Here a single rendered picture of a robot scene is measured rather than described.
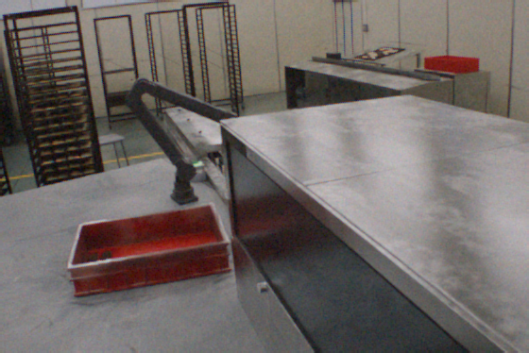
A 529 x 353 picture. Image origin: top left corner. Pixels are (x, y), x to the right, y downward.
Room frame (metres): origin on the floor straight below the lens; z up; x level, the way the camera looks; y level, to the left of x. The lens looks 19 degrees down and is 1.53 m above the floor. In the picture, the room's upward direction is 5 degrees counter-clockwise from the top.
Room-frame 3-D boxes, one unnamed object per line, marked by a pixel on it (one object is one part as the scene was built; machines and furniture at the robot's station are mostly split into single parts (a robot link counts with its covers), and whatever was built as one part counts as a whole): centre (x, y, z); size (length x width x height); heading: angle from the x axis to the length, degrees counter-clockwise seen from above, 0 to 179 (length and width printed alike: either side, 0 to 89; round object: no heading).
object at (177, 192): (1.86, 0.32, 0.86); 0.12 x 0.09 x 0.08; 30
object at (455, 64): (4.98, -2.17, 0.93); 0.51 x 0.36 x 0.13; 21
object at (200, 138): (2.94, 0.40, 0.89); 1.25 x 0.18 x 0.09; 17
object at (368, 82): (5.83, -1.50, 0.51); 3.00 x 1.26 x 1.03; 17
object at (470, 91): (4.98, -2.17, 0.44); 0.70 x 0.55 x 0.87; 17
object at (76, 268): (1.33, 0.36, 0.87); 0.49 x 0.34 x 0.10; 102
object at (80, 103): (4.03, 1.70, 0.89); 0.60 x 0.59 x 1.78; 108
